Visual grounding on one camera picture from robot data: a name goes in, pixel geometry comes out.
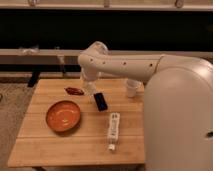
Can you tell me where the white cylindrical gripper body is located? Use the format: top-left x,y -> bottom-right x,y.
81,69 -> 98,96

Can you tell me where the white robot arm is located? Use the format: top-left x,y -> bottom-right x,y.
78,42 -> 213,171

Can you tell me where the white ceramic cup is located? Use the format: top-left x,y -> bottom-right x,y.
126,79 -> 141,98

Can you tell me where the dark red snack packet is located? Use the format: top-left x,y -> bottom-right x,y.
65,87 -> 84,95

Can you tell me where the black smartphone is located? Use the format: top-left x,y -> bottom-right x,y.
94,93 -> 108,111

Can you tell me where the orange bowl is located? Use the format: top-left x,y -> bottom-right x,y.
46,100 -> 81,132

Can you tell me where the wooden table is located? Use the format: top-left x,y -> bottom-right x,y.
8,79 -> 145,167

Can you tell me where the white plastic bottle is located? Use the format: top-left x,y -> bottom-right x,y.
107,113 -> 120,151

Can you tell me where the grey metal rail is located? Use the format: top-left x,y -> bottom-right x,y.
0,49 -> 213,65

